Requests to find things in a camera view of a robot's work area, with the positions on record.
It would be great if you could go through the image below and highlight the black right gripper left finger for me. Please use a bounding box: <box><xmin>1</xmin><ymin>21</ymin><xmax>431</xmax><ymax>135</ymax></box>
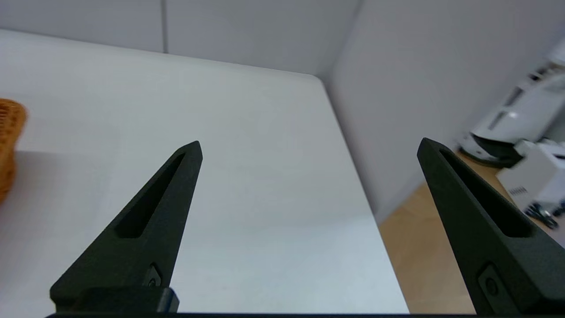
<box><xmin>49</xmin><ymin>140</ymin><xmax>203</xmax><ymax>314</ymax></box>

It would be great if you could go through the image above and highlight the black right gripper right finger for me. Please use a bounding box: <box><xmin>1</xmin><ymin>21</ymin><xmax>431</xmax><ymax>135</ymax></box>
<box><xmin>417</xmin><ymin>137</ymin><xmax>565</xmax><ymax>315</ymax></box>

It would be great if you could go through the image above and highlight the orange wicker basket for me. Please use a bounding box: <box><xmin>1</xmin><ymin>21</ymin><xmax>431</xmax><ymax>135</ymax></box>
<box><xmin>0</xmin><ymin>98</ymin><xmax>28</xmax><ymax>204</ymax></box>

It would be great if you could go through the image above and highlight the white wheeled box unit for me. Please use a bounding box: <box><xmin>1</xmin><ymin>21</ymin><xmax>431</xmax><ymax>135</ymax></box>
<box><xmin>495</xmin><ymin>138</ymin><xmax>565</xmax><ymax>231</ymax></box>

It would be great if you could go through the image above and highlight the white robot machine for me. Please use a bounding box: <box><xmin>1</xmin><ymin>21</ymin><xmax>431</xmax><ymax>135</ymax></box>
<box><xmin>457</xmin><ymin>38</ymin><xmax>565</xmax><ymax>168</ymax></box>

